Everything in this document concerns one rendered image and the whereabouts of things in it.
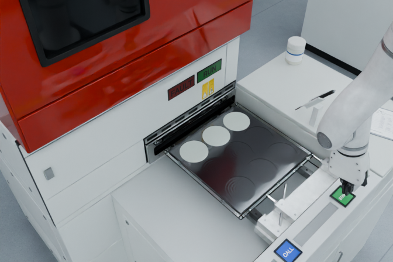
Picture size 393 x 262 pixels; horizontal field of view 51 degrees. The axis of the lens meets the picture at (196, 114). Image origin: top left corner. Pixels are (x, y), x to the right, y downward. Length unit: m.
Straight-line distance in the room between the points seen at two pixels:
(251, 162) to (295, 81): 0.40
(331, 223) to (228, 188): 0.33
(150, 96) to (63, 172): 0.34
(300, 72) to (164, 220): 0.79
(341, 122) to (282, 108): 0.56
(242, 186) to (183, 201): 0.21
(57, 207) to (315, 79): 1.05
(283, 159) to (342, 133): 0.48
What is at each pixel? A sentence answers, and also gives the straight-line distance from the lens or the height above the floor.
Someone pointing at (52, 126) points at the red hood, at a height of 1.27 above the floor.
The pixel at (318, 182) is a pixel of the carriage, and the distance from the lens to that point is 1.44.
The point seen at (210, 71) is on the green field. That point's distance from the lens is 1.44.
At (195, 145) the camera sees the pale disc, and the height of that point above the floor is 0.90.
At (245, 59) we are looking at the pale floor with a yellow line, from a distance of 3.35.
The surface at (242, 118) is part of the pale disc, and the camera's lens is 1.56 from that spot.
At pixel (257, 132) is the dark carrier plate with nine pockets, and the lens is 1.52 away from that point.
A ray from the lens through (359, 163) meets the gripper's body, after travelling 1.16.
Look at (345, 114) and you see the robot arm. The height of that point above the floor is 1.34.
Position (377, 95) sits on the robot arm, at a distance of 0.98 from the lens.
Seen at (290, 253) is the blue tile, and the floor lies 0.96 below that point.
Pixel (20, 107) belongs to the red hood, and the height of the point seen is 1.37.
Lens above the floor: 1.99
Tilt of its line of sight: 44 degrees down
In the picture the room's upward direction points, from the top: straight up
